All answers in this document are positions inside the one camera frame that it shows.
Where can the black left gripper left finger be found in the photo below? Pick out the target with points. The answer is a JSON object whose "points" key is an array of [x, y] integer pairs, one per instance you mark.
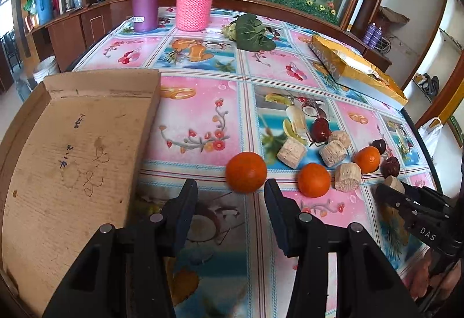
{"points": [[153, 239]]}

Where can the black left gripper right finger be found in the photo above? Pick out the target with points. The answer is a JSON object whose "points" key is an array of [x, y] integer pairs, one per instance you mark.
{"points": [[302, 235]]}

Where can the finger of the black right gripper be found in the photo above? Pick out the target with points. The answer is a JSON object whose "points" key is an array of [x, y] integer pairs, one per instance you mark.
{"points": [[398, 201], [425, 196]]}

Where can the large red jujube date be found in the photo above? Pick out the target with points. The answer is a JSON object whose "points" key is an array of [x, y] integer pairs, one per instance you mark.
{"points": [[390, 167]]}

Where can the orange tangerine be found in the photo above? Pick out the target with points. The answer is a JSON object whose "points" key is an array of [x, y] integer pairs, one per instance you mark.
{"points": [[313, 180], [368, 159], [246, 172]]}

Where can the beige cylindrical cake piece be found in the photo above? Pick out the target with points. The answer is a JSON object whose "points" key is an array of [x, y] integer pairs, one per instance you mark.
{"points": [[394, 183]]}

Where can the dark chestnut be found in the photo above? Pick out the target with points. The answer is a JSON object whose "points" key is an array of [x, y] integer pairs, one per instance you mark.
{"points": [[380, 145]]}

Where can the round dark red fruit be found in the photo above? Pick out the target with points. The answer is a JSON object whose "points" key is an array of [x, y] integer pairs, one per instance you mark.
{"points": [[320, 130]]}

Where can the round beige cake ball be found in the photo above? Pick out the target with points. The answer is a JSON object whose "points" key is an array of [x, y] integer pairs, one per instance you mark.
{"points": [[341, 136]]}

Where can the brown cardboard tray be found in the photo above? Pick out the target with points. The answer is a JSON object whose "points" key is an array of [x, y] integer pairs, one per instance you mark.
{"points": [[69, 163]]}

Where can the purple spray cans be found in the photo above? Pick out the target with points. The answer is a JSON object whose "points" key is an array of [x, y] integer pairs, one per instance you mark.
{"points": [[372, 35]]}

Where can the white plastic bucket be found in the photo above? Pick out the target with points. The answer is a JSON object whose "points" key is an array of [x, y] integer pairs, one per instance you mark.
{"points": [[47, 67]]}

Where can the green leaf wrapped dumpling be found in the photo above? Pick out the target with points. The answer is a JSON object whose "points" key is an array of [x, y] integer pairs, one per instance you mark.
{"points": [[249, 33]]}

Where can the blue thermos jug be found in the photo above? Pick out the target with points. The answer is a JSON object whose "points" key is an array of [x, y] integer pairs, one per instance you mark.
{"points": [[44, 11]]}

